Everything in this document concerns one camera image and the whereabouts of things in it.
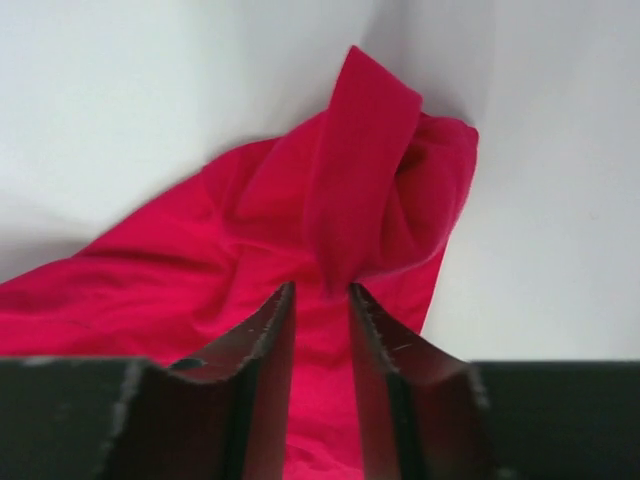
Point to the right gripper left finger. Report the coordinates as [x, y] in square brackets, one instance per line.
[220, 413]

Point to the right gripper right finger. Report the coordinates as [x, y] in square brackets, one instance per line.
[424, 414]

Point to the crimson red t shirt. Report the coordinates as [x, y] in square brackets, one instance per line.
[368, 190]

